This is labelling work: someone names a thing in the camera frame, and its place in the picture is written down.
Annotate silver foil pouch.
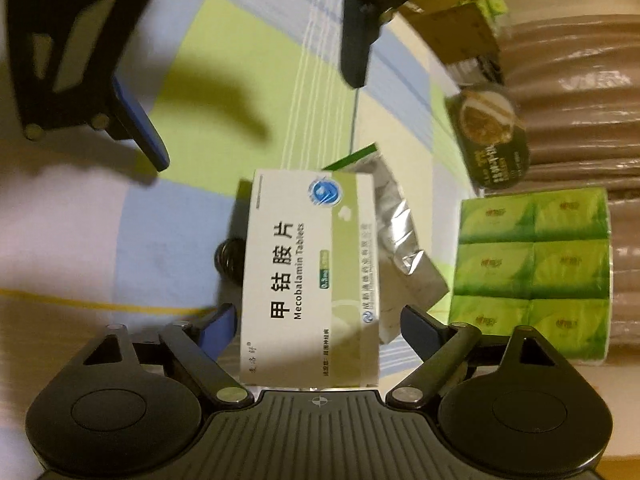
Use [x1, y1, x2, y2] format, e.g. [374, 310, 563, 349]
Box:
[326, 144, 449, 344]

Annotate black audio cable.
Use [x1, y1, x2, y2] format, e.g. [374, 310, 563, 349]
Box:
[214, 237, 246, 281]

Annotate white mecobalamin medicine box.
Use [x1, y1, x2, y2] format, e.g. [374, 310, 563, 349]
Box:
[240, 169, 380, 389]

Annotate small brown cardboard boxes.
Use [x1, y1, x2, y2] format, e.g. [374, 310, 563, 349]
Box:
[399, 0, 509, 86]

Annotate checked tablecloth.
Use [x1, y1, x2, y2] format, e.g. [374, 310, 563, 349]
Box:
[1, 0, 471, 403]

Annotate green tissue multipack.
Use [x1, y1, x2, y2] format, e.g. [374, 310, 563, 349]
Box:
[448, 188, 613, 364]

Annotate black instant food bowl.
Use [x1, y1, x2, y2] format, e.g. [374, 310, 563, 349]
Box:
[445, 82, 530, 191]

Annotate beige window curtain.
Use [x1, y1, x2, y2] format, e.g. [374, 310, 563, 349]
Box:
[499, 14, 639, 350]

